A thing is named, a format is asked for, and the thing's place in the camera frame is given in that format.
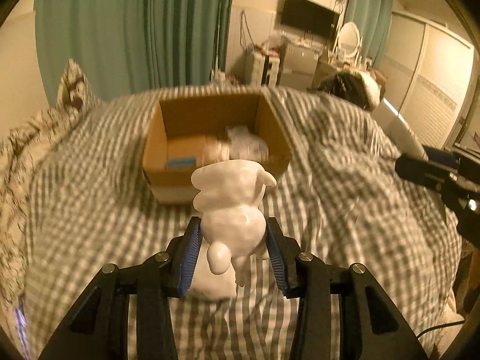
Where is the white sliding wardrobe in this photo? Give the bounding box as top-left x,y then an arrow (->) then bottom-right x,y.
379,12 -> 474,148

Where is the black and white bag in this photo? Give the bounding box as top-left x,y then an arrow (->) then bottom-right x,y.
311,70 -> 381,111

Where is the grey checkered bed cover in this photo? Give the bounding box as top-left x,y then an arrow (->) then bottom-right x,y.
24,88 -> 461,359

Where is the clear plastic packet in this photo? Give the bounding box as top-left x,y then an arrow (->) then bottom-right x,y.
227,126 -> 269,163

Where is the small green curtain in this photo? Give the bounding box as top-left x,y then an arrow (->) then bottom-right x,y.
344,0 -> 394,68

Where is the grey cabinet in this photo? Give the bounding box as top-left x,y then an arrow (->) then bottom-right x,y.
277,43 -> 320,91

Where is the white oval vanity mirror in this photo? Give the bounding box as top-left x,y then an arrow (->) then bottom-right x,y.
334,21 -> 362,59

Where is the white suitcase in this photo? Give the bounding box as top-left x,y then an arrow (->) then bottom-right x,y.
245,51 -> 281,87

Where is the floral white quilt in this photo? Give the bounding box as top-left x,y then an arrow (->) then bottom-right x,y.
1,59 -> 101,306

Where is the large green curtain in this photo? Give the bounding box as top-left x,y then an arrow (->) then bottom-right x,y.
34,0 -> 232,103

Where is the black wall television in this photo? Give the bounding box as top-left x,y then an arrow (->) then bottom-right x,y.
281,0 -> 339,41

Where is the white figurine toy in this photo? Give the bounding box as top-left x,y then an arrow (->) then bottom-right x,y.
191,159 -> 277,287

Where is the brown cardboard box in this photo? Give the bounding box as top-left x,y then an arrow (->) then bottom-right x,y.
142,91 -> 291,205

